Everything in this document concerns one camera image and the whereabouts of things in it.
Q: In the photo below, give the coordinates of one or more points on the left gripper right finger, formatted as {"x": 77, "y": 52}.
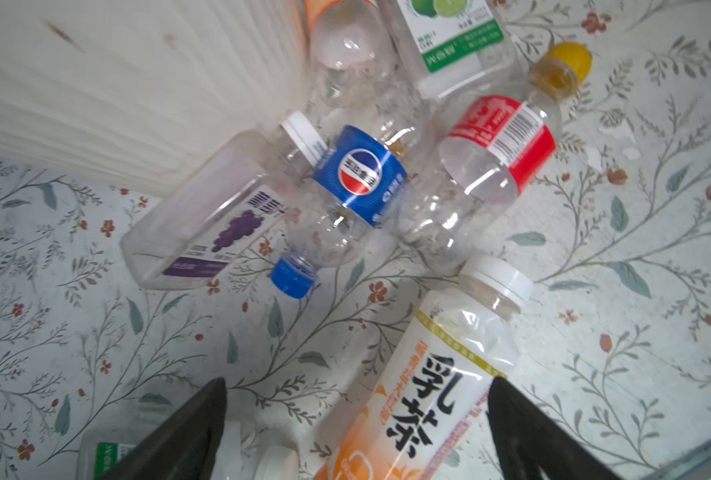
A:
{"x": 530, "y": 445}

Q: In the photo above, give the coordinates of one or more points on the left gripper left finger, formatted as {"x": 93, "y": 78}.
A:
{"x": 185, "y": 445}

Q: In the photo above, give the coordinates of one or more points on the orange milk tea bottle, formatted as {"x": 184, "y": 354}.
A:
{"x": 457, "y": 343}

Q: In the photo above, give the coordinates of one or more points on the purple grape label bottle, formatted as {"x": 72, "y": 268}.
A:
{"x": 240, "y": 193}

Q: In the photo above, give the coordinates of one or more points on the red label yellow cap bottle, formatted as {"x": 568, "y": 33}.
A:
{"x": 487, "y": 159}

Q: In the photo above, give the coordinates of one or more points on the pepsi blue label bottle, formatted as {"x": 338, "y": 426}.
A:
{"x": 335, "y": 210}

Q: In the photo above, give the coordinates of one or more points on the green lime label bottle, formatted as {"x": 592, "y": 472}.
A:
{"x": 447, "y": 46}

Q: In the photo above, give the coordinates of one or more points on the orange cap clear bottle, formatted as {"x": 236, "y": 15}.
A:
{"x": 350, "y": 51}

